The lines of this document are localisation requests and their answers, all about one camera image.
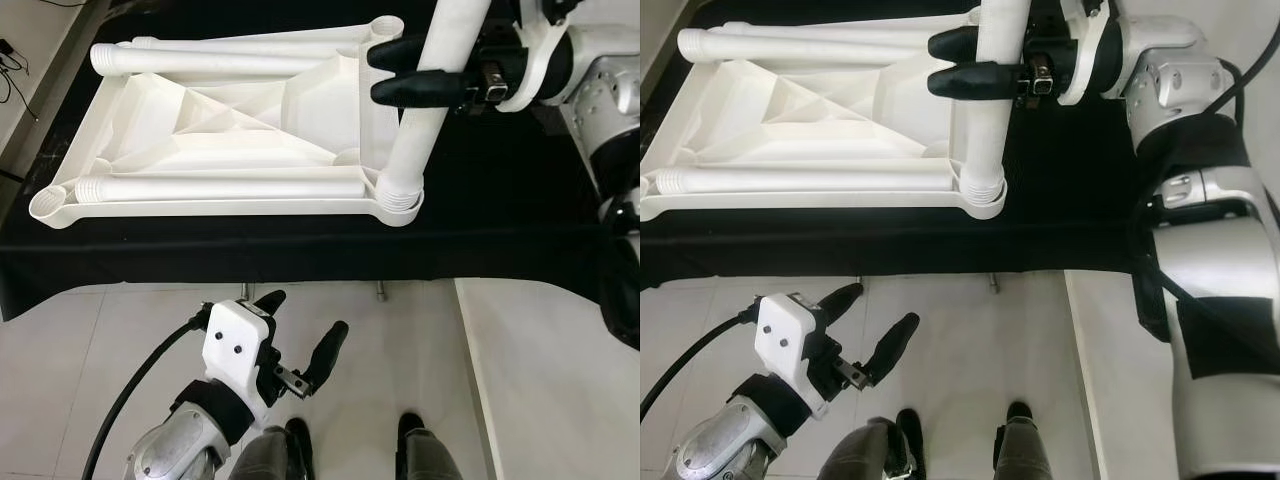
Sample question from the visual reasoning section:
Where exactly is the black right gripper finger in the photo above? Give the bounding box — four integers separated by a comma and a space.
367, 35, 433, 73
927, 25, 986, 63
371, 70, 483, 108
927, 60, 1031, 101

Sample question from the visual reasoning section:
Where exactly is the white plastic table leg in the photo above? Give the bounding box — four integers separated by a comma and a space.
677, 26, 941, 63
90, 42, 326, 79
72, 172, 369, 205
710, 18, 986, 39
130, 35, 386, 56
958, 0, 1033, 201
375, 0, 493, 213
655, 165, 956, 196

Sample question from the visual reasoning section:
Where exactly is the black tablecloth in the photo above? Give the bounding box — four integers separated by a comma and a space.
0, 0, 641, 351
640, 0, 1181, 291

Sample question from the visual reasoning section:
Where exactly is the white plastic table top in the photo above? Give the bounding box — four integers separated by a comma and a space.
640, 8, 1008, 223
28, 14, 425, 231

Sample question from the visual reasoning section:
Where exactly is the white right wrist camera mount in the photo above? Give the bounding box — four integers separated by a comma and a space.
1055, 0, 1116, 106
497, 0, 576, 113

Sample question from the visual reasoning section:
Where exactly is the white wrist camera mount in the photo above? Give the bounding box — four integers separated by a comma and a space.
202, 300, 274, 429
1055, 0, 1116, 106
497, 0, 576, 113
755, 293, 833, 419

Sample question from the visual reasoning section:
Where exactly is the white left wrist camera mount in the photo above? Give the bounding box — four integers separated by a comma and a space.
202, 300, 274, 429
755, 293, 833, 419

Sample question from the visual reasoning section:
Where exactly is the metal folding table frame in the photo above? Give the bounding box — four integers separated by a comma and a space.
858, 272, 1001, 296
235, 283, 386, 303

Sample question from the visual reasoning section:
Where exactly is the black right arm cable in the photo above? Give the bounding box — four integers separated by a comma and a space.
1125, 20, 1280, 331

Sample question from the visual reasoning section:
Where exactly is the black power cable with adapter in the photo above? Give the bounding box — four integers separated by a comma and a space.
0, 38, 41, 121

